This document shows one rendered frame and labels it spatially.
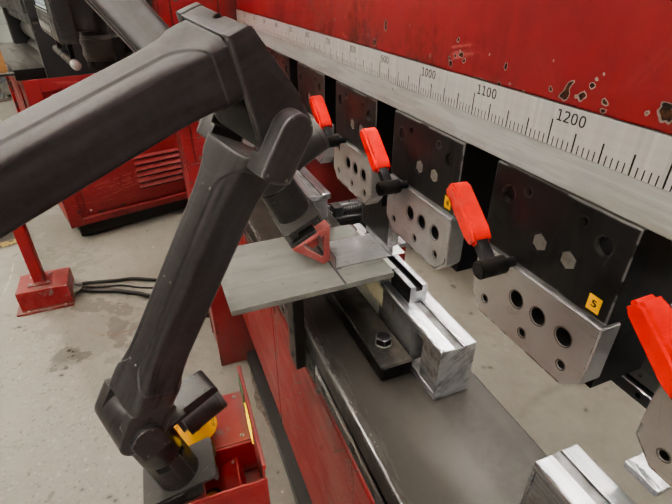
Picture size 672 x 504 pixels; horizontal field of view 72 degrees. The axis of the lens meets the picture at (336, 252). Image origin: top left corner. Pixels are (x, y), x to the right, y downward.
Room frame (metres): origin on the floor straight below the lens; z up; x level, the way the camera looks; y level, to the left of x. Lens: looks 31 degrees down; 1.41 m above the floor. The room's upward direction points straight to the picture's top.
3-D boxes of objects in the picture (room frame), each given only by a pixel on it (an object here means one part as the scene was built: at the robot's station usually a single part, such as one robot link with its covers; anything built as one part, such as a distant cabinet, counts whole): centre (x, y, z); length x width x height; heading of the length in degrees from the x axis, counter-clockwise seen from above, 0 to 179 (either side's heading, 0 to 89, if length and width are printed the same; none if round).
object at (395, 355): (0.65, -0.04, 0.89); 0.30 x 0.05 x 0.03; 22
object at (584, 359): (0.36, -0.22, 1.18); 0.15 x 0.09 x 0.17; 22
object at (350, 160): (0.73, -0.06, 1.18); 0.15 x 0.09 x 0.17; 22
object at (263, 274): (0.65, 0.06, 1.00); 0.26 x 0.18 x 0.01; 112
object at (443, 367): (0.65, -0.10, 0.92); 0.39 x 0.06 x 0.10; 22
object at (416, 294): (0.67, -0.09, 0.99); 0.20 x 0.03 x 0.03; 22
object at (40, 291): (1.86, 1.45, 0.41); 0.25 x 0.20 x 0.83; 112
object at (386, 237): (0.70, -0.08, 1.05); 0.10 x 0.02 x 0.10; 22
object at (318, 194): (1.21, 0.13, 0.92); 0.50 x 0.06 x 0.10; 22
